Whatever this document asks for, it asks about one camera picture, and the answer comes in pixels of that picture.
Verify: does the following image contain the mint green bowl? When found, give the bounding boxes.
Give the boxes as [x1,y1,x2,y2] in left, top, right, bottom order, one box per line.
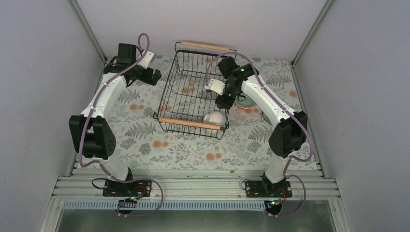
[235,93,256,109]

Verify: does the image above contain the black wire dish rack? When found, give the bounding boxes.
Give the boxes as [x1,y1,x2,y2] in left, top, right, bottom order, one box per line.
[153,42,230,139]

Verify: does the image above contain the white cylindrical bowl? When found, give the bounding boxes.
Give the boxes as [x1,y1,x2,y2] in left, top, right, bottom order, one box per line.
[261,112,272,126]

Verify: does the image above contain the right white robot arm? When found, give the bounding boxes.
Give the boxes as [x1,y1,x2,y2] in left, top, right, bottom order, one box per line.
[216,57,308,197]

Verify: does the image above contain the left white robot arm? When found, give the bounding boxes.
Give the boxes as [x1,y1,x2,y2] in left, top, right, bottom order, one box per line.
[69,43,161,196]

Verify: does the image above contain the white round bowl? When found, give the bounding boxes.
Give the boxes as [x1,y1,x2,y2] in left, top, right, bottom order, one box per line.
[203,111,226,127]

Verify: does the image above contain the floral table mat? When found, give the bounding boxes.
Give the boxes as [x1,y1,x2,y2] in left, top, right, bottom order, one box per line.
[76,55,318,171]

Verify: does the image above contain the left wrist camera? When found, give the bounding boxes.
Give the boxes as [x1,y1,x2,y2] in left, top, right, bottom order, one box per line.
[137,51,155,69]

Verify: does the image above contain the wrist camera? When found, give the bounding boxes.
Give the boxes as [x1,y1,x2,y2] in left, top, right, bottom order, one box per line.
[205,79,225,95]
[137,51,155,69]

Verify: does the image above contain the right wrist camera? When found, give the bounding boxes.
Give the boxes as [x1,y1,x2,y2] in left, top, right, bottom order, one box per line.
[205,79,225,95]

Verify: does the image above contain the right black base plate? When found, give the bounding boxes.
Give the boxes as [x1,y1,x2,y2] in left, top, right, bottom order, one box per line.
[243,179,293,198]

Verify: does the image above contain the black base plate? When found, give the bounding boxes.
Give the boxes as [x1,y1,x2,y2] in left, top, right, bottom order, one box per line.
[102,180,152,198]
[243,179,293,198]

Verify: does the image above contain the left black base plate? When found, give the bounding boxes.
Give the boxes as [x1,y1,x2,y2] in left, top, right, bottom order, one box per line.
[102,180,152,198]

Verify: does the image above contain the aluminium mounting rail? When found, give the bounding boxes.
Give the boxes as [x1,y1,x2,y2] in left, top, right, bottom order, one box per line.
[52,169,340,200]

